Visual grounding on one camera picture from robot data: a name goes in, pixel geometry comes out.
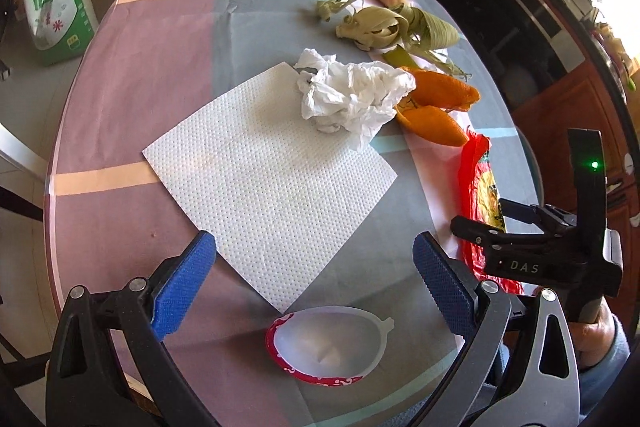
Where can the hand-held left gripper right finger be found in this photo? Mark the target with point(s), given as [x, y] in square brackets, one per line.
[445, 287]

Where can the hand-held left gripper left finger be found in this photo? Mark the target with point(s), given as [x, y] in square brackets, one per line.
[182, 287]

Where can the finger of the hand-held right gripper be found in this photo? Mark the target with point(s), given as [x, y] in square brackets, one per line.
[480, 229]
[525, 211]

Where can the red plastic wrapper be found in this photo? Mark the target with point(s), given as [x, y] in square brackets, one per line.
[472, 187]

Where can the orange peel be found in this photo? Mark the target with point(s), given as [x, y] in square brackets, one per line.
[435, 124]
[440, 89]

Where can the white paper towel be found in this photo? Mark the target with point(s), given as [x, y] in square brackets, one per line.
[260, 187]

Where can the red white lid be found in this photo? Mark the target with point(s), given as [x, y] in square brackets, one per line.
[325, 342]

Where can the white tissue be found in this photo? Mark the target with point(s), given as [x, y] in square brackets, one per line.
[350, 97]

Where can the dried leaf bundle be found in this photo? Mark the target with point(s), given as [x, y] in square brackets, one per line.
[390, 27]

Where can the small yellow-green wrapper scrap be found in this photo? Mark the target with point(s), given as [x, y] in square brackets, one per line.
[332, 9]

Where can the person's right forearm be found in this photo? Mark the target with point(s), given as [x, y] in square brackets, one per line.
[617, 357]

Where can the person's right hand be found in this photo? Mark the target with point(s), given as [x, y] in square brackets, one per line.
[595, 342]

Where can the black chair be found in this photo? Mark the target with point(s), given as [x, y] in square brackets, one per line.
[20, 202]

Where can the black built-in oven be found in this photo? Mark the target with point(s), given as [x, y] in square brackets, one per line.
[510, 7]

